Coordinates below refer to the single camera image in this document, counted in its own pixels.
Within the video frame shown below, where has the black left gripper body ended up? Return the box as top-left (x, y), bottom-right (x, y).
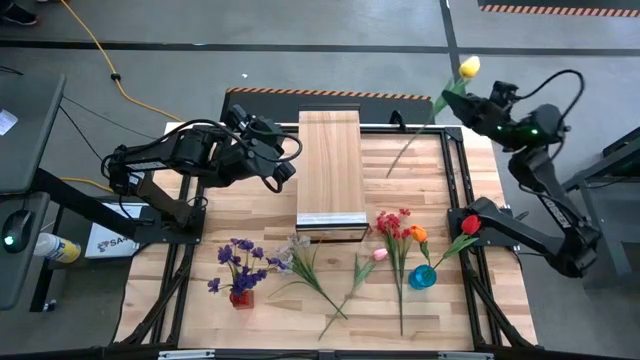
top-left (222, 103), bottom-right (297, 184)

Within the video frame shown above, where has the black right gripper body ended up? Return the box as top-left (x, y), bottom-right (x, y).
top-left (477, 79), bottom-right (521, 144)

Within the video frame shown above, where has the yellow artificial tulip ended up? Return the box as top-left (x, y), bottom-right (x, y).
top-left (384, 55), bottom-right (482, 180)

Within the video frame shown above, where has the red artificial tulip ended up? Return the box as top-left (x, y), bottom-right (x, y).
top-left (422, 214), bottom-right (482, 276)

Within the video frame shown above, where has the orange artificial tulip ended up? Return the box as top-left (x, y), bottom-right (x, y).
top-left (408, 224), bottom-right (434, 274)

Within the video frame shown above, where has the white artificial flower sprig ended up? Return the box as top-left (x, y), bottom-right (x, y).
top-left (269, 234), bottom-right (349, 321)

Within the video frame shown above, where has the purple artificial flower sprig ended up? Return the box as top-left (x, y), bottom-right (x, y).
top-left (207, 237), bottom-right (289, 301)

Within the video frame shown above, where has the pink artificial tulip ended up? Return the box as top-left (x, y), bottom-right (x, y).
top-left (317, 248), bottom-right (390, 342)

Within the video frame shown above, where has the black mat with hazard stripe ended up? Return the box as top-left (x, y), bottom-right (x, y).
top-left (477, 0), bottom-right (640, 19)
top-left (219, 87), bottom-right (436, 126)

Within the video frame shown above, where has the grey metal table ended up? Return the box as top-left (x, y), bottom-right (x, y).
top-left (562, 127), bottom-right (640, 291)

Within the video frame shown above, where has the red blossom flower sprig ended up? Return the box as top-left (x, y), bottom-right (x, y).
top-left (367, 207), bottom-right (429, 337)

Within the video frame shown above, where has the red glass vase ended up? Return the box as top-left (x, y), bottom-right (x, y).
top-left (228, 288), bottom-right (255, 310)

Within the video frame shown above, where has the blue glass vase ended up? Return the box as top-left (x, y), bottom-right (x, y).
top-left (407, 264), bottom-right (438, 291)

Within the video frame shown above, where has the white printed sign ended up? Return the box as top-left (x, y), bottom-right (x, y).
top-left (83, 202), bottom-right (146, 260)

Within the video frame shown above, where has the white and yellow bottle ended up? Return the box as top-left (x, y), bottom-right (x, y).
top-left (33, 232), bottom-right (82, 265)

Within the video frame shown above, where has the dark grey desk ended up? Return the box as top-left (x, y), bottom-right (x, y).
top-left (0, 74), bottom-right (139, 241)

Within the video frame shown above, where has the white paper sheet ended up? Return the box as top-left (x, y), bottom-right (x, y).
top-left (0, 109), bottom-right (20, 137)

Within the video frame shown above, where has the black computer mouse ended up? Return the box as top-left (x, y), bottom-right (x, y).
top-left (1, 208), bottom-right (36, 254)

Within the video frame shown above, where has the person's shoe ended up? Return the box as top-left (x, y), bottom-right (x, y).
top-left (0, 3), bottom-right (39, 26)

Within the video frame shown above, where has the wooden shelf with black frame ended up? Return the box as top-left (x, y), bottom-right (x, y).
top-left (294, 108), bottom-right (370, 245)

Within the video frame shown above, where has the black metal table frame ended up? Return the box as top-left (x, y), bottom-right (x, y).
top-left (114, 123), bottom-right (539, 351)

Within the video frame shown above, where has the black floor cable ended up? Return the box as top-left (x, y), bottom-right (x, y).
top-left (62, 95), bottom-right (162, 142)
top-left (58, 104), bottom-right (114, 174)

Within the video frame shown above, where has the yellow extension cable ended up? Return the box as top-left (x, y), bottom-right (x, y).
top-left (58, 0), bottom-right (184, 196)

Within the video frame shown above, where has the silver metal bracket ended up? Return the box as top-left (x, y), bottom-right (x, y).
top-left (157, 349), bottom-right (216, 360)
top-left (437, 351), bottom-right (495, 360)

